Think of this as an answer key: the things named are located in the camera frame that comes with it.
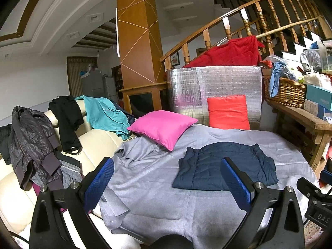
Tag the teal shirt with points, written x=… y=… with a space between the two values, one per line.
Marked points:
x=102 y=114

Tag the wooden base cabinet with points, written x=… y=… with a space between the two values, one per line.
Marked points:
x=146 y=98

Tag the magenta cloth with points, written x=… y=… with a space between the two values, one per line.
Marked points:
x=37 y=191

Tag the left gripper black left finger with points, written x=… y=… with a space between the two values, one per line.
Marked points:
x=48 y=227

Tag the grey bed sheet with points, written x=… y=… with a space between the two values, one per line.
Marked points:
x=141 y=200

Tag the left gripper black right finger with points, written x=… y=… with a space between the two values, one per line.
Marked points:
x=273 y=218

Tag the grey refrigerator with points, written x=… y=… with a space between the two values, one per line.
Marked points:
x=95 y=84

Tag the blue cloth in basket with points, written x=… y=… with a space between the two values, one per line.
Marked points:
x=279 y=70

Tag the framed wall picture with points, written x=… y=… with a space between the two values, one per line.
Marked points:
x=175 y=59

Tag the red cushion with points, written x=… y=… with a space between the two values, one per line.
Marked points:
x=228 y=112

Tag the cream leather sofa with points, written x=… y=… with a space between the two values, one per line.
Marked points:
x=17 y=205

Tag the dark grey puffer jacket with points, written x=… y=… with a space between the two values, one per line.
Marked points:
x=32 y=146

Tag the wooden side table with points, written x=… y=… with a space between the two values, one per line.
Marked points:
x=306 y=131

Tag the silver foil insulation panel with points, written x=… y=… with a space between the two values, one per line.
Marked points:
x=189 y=88

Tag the pink pillow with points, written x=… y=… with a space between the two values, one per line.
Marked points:
x=163 y=127

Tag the navy blue quilted jacket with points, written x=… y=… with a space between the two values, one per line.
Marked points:
x=200 y=169

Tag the teal cardboard box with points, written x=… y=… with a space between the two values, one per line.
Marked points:
x=320 y=96

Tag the black hanging garment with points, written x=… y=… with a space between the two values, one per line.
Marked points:
x=69 y=116

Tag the wicker basket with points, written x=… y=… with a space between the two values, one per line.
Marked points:
x=290 y=93

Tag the grey knit garment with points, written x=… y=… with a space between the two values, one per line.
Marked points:
x=67 y=173

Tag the red blanket on railing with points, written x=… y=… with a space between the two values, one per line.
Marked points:
x=236 y=52

